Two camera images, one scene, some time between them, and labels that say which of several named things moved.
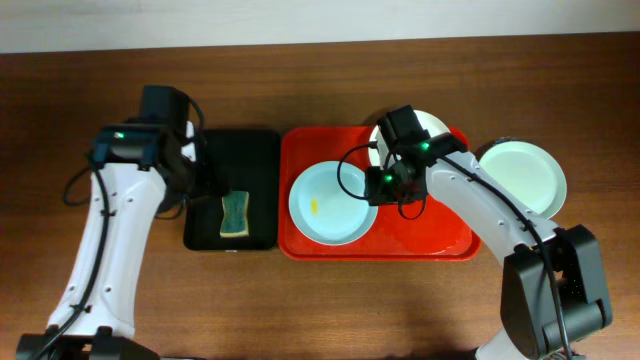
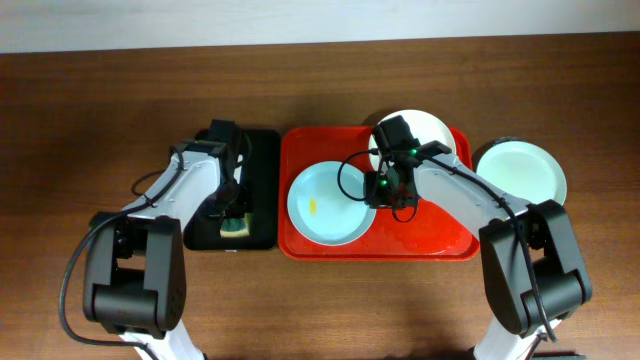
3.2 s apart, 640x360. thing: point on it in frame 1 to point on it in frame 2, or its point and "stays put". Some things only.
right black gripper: (416, 195) stays put
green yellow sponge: (235, 223) stays put
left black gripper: (214, 182) to (236, 212)
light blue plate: (322, 211) stays put
